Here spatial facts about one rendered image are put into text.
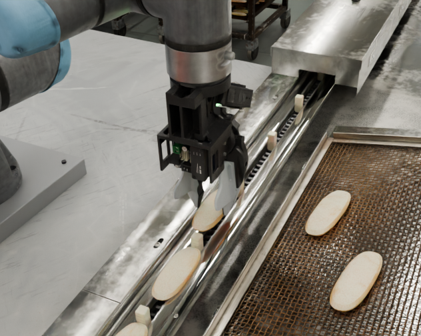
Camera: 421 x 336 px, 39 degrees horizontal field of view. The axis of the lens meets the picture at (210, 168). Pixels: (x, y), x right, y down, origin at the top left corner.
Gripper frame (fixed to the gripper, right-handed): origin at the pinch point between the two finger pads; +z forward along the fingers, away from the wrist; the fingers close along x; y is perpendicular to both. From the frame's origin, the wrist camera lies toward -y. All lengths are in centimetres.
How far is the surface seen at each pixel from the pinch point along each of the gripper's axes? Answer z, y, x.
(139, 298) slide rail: 4.0, 16.6, -2.3
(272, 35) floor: 90, -259, -88
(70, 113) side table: 7.3, -22.0, -42.1
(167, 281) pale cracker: 3.1, 13.5, 0.0
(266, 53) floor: 90, -233, -81
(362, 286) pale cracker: -3.0, 10.6, 22.9
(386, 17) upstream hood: -3, -68, 8
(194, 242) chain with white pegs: 2.8, 6.1, 0.0
